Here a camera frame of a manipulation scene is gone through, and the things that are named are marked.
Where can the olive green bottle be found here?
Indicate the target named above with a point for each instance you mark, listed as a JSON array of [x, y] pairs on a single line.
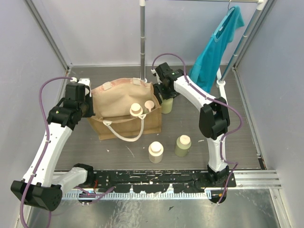
[[183, 144]]

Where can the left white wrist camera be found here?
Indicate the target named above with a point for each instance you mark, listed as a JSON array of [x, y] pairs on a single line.
[[85, 81]]

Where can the cream short bottle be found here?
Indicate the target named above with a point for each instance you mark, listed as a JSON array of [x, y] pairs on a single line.
[[155, 151]]

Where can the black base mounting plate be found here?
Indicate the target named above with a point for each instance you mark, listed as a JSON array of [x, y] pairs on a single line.
[[153, 181]]

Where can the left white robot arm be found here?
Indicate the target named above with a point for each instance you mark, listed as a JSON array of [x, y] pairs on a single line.
[[41, 188]]

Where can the teal t-shirt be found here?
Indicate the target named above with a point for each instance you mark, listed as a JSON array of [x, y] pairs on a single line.
[[204, 70]]

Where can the green bottle white cap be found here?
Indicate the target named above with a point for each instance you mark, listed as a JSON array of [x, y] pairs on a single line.
[[167, 105]]

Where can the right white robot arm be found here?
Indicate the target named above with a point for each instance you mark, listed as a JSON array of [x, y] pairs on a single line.
[[213, 115]]

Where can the metal clothes rack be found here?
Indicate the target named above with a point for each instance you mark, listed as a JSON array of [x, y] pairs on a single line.
[[220, 82]]

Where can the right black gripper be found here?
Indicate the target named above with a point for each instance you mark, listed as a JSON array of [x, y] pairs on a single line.
[[156, 91]]

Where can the green pump dispenser bottle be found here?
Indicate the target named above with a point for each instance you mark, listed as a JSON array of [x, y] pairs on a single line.
[[148, 106]]

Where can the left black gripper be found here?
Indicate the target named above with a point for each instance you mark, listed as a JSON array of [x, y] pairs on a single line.
[[88, 109]]

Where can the cream labelled tall bottle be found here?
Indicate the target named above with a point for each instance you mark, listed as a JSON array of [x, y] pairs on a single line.
[[136, 110]]

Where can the tan canvas tote bag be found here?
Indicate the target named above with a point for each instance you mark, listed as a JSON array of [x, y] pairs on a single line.
[[112, 101]]

